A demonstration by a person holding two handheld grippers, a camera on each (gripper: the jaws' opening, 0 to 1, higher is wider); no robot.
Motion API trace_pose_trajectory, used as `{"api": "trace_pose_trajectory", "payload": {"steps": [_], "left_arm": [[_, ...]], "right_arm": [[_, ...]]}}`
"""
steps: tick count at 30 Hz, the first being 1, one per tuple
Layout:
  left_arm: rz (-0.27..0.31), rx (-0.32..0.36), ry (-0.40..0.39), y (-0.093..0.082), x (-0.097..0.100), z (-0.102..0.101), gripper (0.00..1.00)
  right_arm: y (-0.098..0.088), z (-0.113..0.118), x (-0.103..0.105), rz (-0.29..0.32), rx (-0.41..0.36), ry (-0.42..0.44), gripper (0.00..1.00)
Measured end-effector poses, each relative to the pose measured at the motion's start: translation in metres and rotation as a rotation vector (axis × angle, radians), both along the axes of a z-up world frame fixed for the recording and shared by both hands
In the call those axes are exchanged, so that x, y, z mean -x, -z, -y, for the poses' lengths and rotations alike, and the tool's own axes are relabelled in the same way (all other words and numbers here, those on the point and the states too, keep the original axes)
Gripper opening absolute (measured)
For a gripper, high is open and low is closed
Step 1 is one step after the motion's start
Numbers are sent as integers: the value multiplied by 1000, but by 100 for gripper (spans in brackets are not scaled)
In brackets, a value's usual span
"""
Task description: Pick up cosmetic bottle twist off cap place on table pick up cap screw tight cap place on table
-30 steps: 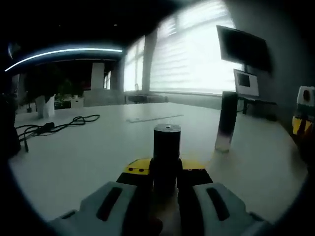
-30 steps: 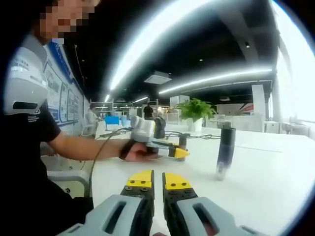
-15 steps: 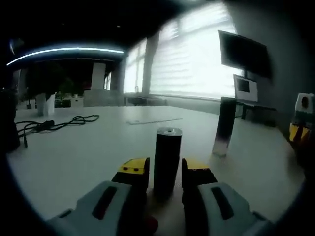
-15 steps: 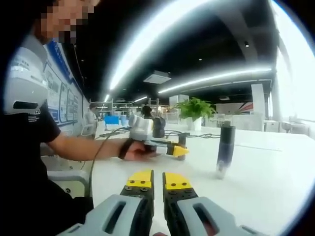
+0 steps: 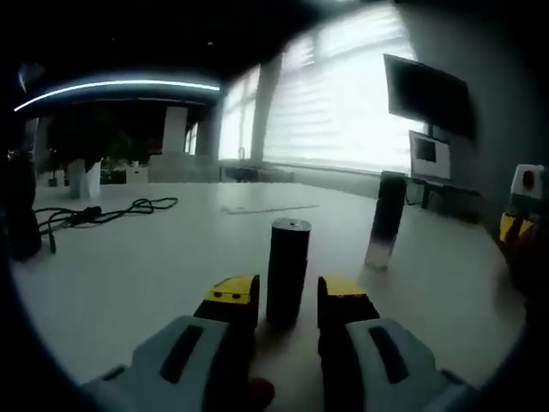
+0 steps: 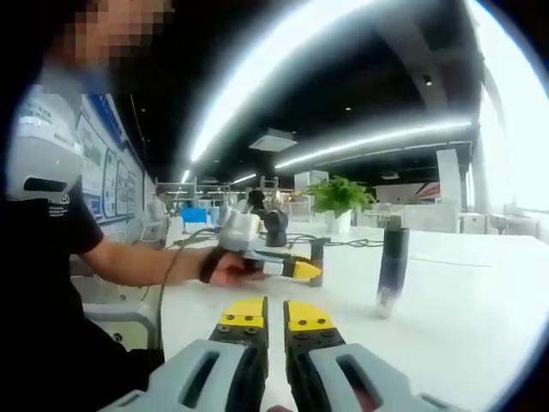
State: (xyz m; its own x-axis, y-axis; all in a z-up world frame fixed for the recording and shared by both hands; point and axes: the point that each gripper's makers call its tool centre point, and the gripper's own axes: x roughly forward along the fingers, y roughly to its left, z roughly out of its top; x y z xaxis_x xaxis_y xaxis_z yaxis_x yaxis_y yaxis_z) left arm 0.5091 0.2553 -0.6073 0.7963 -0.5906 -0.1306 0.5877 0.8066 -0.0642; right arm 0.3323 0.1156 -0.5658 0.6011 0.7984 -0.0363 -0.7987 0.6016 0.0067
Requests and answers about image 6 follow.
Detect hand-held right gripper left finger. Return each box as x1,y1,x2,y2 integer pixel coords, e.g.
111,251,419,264
100,294,270,412

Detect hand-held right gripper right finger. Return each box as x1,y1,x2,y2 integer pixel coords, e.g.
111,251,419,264
281,299,468,412

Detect tall dark cosmetic bottle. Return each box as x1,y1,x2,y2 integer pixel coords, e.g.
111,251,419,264
376,257,408,321

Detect person's left hand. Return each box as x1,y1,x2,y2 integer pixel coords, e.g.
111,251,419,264
209,251,268,288

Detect blue storage box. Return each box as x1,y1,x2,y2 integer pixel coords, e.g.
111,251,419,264
180,207,212,229

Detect green potted plant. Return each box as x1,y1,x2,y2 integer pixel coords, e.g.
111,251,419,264
302,174,379,235

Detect ceiling air conditioner vent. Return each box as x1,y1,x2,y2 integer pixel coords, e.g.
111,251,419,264
249,130,299,153

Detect white chair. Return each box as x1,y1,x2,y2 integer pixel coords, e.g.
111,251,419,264
81,300,162,351

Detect long ceiling light strip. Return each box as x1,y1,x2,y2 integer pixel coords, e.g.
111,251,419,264
274,122,473,170
190,0,473,162

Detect person in black shirt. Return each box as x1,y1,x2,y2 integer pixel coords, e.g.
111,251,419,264
0,188,165,412

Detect white chest device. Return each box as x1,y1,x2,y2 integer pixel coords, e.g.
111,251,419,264
6,85,86,203

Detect black power cable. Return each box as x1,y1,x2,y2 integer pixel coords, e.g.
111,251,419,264
285,233,385,251

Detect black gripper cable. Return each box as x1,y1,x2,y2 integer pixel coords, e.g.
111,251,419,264
156,229,226,351

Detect blue wall poster board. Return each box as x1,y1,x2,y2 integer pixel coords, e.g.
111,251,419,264
76,92,146,226

